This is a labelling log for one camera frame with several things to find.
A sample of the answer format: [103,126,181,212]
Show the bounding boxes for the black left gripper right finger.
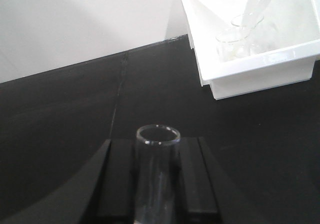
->
[179,137,218,215]

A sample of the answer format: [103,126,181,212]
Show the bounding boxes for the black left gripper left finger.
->
[97,139,134,217]

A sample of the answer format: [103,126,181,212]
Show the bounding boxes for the clear glass test tube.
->
[134,124,181,223]

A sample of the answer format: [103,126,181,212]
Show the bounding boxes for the glassware in left bin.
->
[215,14,265,62]

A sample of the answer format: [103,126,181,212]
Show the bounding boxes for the left white storage bin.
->
[181,0,320,100]

